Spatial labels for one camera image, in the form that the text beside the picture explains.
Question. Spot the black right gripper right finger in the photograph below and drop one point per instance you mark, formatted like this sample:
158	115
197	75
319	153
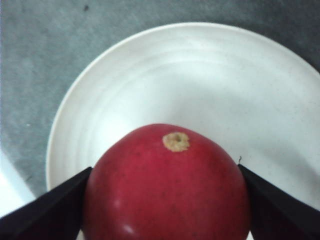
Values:
276	214

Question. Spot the red yellow pomegranate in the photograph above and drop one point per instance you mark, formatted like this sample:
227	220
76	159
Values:
165	182

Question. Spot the white plate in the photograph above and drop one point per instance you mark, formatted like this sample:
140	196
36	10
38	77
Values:
252	95

